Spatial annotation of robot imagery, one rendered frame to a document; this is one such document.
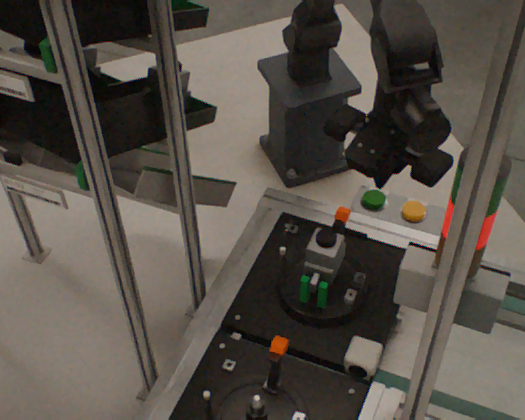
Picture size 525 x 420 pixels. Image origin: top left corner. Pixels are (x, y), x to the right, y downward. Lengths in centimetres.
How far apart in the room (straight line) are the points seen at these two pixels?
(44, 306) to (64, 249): 13
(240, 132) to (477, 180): 94
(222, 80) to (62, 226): 51
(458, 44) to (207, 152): 199
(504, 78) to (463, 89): 251
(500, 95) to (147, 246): 88
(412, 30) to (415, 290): 32
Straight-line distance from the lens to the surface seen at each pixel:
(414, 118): 100
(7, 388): 131
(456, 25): 352
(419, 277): 91
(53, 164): 115
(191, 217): 113
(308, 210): 134
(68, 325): 135
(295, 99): 139
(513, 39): 66
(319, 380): 112
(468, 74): 326
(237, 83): 175
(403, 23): 102
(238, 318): 118
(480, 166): 74
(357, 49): 185
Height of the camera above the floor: 194
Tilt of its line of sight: 51 degrees down
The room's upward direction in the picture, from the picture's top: straight up
